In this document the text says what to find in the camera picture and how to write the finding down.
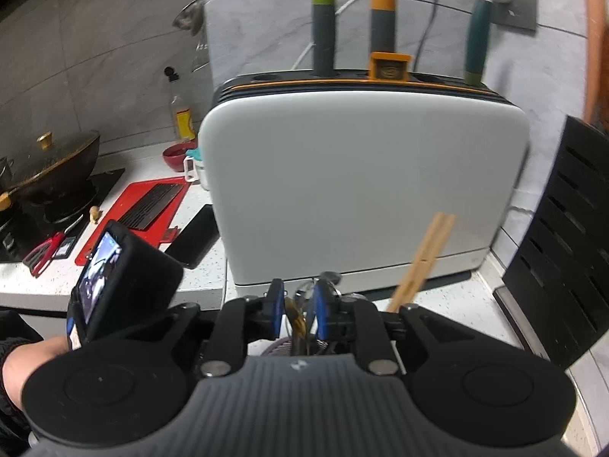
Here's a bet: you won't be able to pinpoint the red bowl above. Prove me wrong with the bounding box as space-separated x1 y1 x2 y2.
163 140 198 172

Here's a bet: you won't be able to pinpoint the wooden rolling pin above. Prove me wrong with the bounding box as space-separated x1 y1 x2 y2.
583 0 609 129

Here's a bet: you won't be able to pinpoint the metal spoon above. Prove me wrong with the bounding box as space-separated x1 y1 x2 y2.
319 270 343 296

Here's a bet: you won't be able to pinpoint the black wok with lid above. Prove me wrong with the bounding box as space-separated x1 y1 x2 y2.
0 131 102 210

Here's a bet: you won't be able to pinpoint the grey wall socket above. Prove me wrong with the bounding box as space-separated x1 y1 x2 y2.
490 0 537 34

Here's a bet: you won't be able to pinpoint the red scissors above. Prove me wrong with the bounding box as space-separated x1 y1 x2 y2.
23 221 85 277

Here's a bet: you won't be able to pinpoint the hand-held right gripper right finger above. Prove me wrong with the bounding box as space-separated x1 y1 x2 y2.
308 278 469 377

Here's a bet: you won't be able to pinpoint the metal wall fixture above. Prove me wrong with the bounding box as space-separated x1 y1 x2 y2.
172 0 205 34

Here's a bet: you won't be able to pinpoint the black ribbed plate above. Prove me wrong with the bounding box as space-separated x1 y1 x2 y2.
116 183 184 230

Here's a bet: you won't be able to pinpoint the grey knife handle green cap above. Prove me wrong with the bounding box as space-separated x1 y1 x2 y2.
311 0 336 78

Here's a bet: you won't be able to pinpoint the grey knife handle orange cap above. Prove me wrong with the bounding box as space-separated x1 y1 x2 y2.
370 0 397 55

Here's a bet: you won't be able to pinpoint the pink mesh cup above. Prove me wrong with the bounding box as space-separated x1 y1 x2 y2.
261 336 296 358

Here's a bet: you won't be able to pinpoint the small orange sharpener block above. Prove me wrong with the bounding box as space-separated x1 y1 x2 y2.
368 52 411 81

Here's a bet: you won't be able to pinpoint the teal knife handle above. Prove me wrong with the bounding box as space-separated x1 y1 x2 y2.
464 0 493 87

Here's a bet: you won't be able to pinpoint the glass oil bottle yellow label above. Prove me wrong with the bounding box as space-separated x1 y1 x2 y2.
164 67 196 141

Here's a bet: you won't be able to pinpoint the red cutting board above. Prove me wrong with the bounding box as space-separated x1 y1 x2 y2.
75 177 191 267

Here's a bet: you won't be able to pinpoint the black smartphone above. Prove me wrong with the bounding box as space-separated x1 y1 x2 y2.
165 204 220 270

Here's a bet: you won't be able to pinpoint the black knife block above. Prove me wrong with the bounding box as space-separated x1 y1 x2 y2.
492 115 609 369

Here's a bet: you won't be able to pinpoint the person's left forearm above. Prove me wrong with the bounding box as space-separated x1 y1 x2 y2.
0 309 72 443

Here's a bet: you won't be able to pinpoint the black cooktop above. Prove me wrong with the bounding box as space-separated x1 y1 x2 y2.
0 168 125 262

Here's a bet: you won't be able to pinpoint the teal-lidded white cup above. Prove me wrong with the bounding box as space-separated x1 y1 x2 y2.
185 147 212 189

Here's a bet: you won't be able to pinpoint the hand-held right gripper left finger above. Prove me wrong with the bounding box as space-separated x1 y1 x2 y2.
121 278 287 377

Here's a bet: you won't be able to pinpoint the white knife sterilizer box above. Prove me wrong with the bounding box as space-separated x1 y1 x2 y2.
197 74 531 296

